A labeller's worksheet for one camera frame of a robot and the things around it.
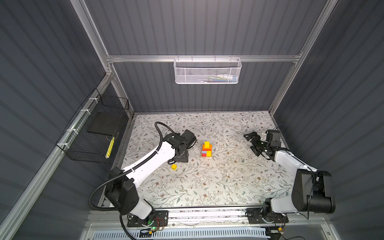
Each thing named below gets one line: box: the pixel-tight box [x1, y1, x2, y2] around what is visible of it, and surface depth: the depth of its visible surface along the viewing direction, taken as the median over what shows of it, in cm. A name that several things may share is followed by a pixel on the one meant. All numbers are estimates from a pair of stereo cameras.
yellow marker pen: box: [105, 136, 115, 159], surface depth 69 cm
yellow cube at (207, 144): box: [204, 141, 211, 148], surface depth 91 cm
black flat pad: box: [87, 112, 123, 136], surface depth 78 cm
